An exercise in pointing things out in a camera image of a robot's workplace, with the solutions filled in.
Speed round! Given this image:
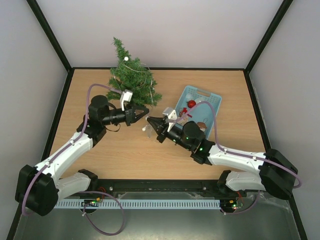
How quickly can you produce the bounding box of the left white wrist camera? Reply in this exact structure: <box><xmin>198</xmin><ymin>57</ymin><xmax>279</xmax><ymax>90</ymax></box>
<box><xmin>120</xmin><ymin>89</ymin><xmax>133</xmax><ymax>111</ymax></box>

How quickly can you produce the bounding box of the light blue slotted cable duct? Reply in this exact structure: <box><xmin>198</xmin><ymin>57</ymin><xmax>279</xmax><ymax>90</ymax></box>
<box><xmin>54</xmin><ymin>199</ymin><xmax>221</xmax><ymax>210</ymax></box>

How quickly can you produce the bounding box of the black frame post right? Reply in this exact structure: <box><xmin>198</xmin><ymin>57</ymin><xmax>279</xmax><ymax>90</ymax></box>
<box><xmin>244</xmin><ymin>0</ymin><xmax>293</xmax><ymax>75</ymax></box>

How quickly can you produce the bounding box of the wooden heart ornament red bow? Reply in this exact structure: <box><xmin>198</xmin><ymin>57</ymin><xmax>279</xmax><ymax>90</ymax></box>
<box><xmin>179</xmin><ymin>107</ymin><xmax>193</xmax><ymax>119</ymax></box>

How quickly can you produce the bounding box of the gingerbread man ornament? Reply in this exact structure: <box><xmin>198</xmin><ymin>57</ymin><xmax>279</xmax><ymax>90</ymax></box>
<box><xmin>196</xmin><ymin>118</ymin><xmax>208</xmax><ymax>132</ymax></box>

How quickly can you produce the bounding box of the small green christmas tree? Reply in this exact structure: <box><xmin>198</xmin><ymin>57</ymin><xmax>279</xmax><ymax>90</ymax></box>
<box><xmin>108</xmin><ymin>37</ymin><xmax>162</xmax><ymax>107</ymax></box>

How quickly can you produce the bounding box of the light blue plastic basket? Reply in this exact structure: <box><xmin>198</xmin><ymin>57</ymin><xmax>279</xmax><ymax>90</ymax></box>
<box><xmin>175</xmin><ymin>85</ymin><xmax>222</xmax><ymax>139</ymax></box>

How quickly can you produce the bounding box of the red glitter ball ornament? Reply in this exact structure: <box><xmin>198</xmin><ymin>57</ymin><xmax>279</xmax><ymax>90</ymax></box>
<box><xmin>187</xmin><ymin>100</ymin><xmax>197</xmax><ymax>109</ymax></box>

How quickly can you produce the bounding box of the white ball fairy light string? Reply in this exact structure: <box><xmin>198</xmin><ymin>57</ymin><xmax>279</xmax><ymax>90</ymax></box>
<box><xmin>109</xmin><ymin>56</ymin><xmax>158</xmax><ymax>133</ymax></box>

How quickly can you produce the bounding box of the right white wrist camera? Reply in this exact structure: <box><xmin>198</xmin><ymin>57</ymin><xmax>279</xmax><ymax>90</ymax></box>
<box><xmin>162</xmin><ymin>107</ymin><xmax>178</xmax><ymax>132</ymax></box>

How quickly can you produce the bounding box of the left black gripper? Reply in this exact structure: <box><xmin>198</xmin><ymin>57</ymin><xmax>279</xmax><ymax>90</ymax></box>
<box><xmin>101</xmin><ymin>104</ymin><xmax>150</xmax><ymax>127</ymax></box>

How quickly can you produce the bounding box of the black frame post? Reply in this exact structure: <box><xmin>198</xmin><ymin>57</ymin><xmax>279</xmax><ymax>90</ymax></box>
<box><xmin>244</xmin><ymin>0</ymin><xmax>293</xmax><ymax>75</ymax></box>
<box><xmin>26</xmin><ymin>0</ymin><xmax>72</xmax><ymax>73</ymax></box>

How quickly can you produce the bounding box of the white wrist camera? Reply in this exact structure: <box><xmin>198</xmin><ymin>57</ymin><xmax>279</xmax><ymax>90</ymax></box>
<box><xmin>120</xmin><ymin>89</ymin><xmax>133</xmax><ymax>111</ymax></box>
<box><xmin>162</xmin><ymin>107</ymin><xmax>178</xmax><ymax>132</ymax></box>

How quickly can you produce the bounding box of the black frame post left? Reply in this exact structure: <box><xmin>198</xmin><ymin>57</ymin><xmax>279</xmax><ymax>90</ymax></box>
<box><xmin>26</xmin><ymin>0</ymin><xmax>72</xmax><ymax>73</ymax></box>

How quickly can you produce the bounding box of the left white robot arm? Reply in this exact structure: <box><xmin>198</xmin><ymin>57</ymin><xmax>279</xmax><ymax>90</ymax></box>
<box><xmin>15</xmin><ymin>95</ymin><xmax>149</xmax><ymax>216</ymax></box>

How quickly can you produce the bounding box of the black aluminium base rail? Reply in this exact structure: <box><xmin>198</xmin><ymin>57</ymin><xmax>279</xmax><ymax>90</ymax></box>
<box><xmin>67</xmin><ymin>178</ymin><xmax>291</xmax><ymax>198</ymax></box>

